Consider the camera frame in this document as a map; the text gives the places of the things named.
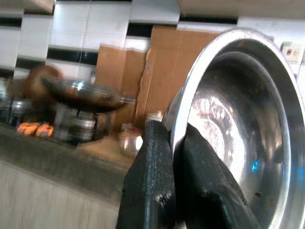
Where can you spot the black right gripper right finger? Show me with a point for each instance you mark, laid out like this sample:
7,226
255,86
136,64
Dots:
205,186

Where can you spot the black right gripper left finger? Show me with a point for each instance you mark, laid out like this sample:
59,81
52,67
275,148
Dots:
150,179

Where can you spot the stainless steel bowl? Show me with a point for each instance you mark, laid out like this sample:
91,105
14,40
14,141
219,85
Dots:
262,107
131,142

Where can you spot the large woven straw mat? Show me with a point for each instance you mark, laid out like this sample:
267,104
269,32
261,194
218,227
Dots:
102,146

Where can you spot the black glass gas stove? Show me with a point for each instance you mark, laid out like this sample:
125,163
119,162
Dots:
81,126

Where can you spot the steel wok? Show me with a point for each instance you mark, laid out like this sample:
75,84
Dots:
83,100

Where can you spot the brown round pot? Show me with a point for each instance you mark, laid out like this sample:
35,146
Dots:
47,74

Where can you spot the white wall socket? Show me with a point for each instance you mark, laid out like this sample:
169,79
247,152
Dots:
291,51

